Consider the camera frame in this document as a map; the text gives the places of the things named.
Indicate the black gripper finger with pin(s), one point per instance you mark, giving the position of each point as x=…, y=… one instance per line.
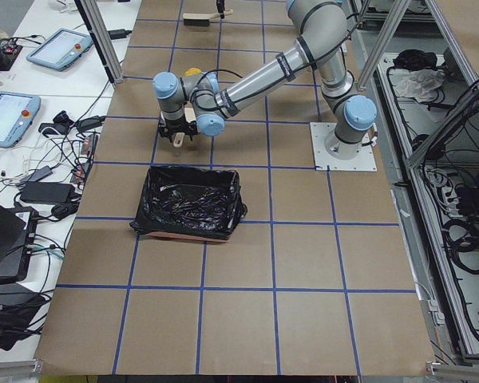
x=220, y=6

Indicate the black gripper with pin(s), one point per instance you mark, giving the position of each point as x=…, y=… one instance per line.
x=172, y=128

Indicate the beige plastic dustpan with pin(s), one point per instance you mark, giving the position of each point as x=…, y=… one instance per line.
x=189, y=114

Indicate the yellow trash ball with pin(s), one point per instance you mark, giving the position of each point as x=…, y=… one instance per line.
x=192, y=71

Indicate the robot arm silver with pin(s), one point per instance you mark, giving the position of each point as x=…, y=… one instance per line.
x=195, y=104

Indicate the black bag lined bin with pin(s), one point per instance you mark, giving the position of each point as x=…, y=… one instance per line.
x=190, y=203

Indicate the upper blue teach pendant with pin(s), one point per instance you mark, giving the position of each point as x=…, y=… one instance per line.
x=60, y=50

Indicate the blue teach pendant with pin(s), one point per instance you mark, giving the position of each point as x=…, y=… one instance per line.
x=17, y=112
x=60, y=50

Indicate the black power adapter brick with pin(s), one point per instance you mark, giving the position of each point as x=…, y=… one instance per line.
x=46, y=193

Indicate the lower blue teach pendant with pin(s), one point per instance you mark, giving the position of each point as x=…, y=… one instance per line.
x=17, y=112

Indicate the black laptop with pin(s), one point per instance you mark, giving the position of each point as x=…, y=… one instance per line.
x=17, y=230

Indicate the white crumpled cloth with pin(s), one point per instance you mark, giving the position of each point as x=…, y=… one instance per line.
x=421, y=85

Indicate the white power strip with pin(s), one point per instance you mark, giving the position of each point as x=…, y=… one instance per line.
x=444, y=191

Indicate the aluminium frame post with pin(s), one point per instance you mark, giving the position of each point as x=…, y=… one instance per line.
x=94, y=23

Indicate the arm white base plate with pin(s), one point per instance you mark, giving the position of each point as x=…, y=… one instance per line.
x=331, y=154

